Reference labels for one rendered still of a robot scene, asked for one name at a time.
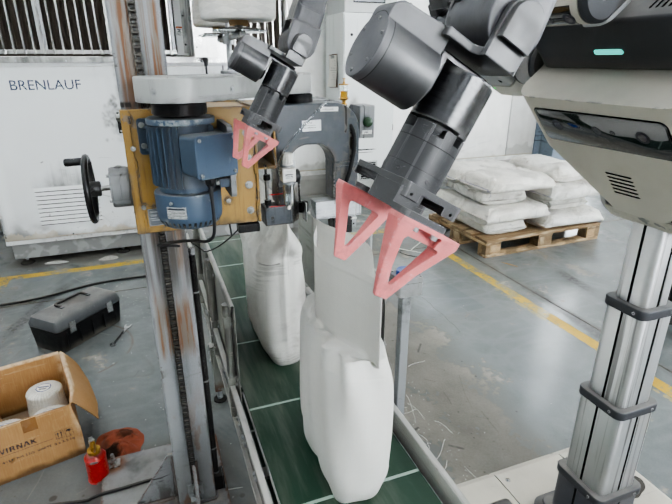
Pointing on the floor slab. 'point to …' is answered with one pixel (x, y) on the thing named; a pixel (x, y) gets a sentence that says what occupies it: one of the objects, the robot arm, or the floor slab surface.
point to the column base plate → (154, 465)
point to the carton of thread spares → (14, 462)
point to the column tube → (117, 22)
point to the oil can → (96, 463)
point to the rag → (121, 441)
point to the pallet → (489, 246)
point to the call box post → (401, 352)
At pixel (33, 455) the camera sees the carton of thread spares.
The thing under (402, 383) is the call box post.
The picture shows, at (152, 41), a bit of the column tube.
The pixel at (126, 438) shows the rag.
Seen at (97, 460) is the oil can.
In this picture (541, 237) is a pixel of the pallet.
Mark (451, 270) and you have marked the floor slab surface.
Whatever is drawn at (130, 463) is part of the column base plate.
